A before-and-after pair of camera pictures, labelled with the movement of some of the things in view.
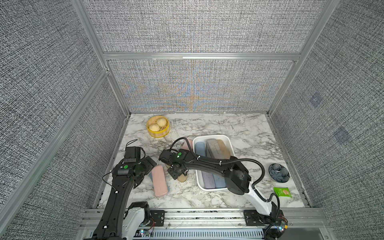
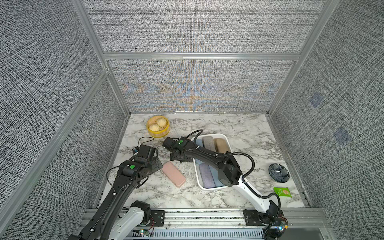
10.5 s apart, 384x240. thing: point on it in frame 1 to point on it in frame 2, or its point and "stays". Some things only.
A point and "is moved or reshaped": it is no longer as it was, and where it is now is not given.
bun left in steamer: [154, 127] stays
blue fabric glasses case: [220, 182] stays
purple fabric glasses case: [208, 180] stays
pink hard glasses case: [159, 181] is moved or reshaped
